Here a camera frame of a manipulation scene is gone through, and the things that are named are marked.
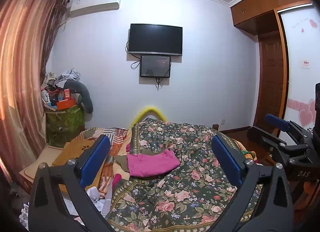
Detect orange yellow blanket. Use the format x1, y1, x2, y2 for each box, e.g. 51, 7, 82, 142
235, 140, 258, 163

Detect small wall monitor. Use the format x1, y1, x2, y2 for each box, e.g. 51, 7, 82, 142
140, 55, 171, 78

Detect brown cardboard box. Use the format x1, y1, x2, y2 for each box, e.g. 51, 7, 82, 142
52, 138, 103, 193

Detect grey plush pillow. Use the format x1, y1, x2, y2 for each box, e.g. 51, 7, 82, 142
56, 79, 93, 114

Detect dark floral bedspread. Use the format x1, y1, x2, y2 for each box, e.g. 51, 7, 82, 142
108, 118, 236, 231

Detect white air conditioner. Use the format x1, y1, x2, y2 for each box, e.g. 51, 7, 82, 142
69, 0, 121, 18

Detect red boxes pile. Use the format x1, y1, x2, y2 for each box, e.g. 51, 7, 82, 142
41, 88, 76, 111

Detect olive green folded pants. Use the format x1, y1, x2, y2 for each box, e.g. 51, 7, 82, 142
115, 155, 130, 173

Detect large wall television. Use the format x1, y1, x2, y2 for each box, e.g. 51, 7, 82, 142
127, 23, 183, 56

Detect pink striped curtain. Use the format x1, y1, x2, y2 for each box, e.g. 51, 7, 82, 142
1, 0, 68, 179

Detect striped patchwork sheet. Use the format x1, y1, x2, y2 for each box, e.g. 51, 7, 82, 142
76, 127, 131, 198

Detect pink heart wall sticker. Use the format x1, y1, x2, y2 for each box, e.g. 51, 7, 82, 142
287, 99, 316, 127

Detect wooden wardrobe door frame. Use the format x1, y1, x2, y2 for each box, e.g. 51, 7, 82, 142
231, 0, 310, 135

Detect yellow curved bed rail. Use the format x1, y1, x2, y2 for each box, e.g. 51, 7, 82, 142
129, 106, 167, 129

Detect pink pants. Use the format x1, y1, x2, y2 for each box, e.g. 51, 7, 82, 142
127, 149, 180, 178

